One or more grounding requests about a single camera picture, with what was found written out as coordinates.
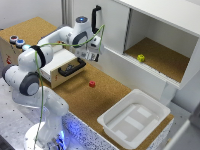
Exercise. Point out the blue button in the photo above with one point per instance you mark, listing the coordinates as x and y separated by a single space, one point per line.
20 42

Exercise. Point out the wooden drawer box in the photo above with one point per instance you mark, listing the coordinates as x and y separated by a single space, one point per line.
30 27

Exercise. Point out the white cabinet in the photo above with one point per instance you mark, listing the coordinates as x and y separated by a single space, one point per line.
156 13

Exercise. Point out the red button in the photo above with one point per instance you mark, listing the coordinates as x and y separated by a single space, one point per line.
13 38

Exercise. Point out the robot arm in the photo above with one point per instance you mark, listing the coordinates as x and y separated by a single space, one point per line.
53 106

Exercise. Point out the wooden drawer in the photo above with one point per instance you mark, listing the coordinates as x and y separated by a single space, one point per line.
63 55

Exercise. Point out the yellow block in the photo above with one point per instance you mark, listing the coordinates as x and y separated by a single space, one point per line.
141 58

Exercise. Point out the pink block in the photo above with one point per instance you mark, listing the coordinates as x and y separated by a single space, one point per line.
92 84

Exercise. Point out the green button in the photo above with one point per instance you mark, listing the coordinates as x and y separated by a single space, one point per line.
25 47

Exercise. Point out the white plastic box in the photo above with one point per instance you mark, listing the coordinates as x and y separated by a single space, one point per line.
135 120

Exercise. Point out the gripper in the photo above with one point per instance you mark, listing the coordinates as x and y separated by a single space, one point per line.
93 46

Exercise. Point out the white sliding door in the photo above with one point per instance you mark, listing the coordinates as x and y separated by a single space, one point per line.
113 23

